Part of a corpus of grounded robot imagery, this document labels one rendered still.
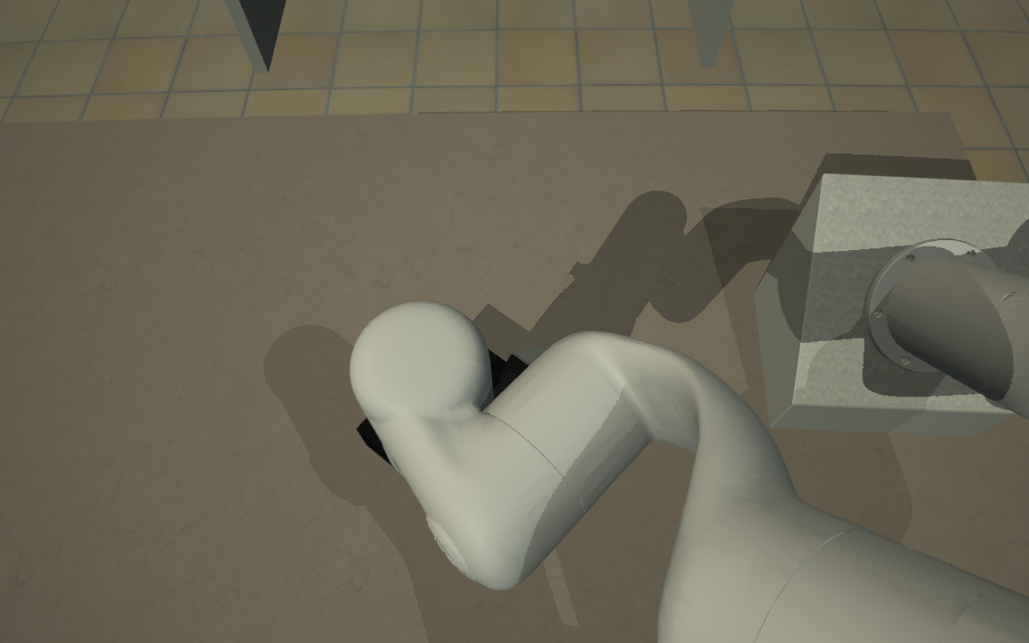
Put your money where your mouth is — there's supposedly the black lighting desk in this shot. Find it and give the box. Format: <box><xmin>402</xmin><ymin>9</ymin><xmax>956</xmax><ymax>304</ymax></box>
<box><xmin>357</xmin><ymin>350</ymin><xmax>506</xmax><ymax>466</ymax></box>

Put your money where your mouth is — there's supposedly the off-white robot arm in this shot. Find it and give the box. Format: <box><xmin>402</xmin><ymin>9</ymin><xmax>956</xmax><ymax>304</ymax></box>
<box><xmin>350</xmin><ymin>238</ymin><xmax>1029</xmax><ymax>643</ymax></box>

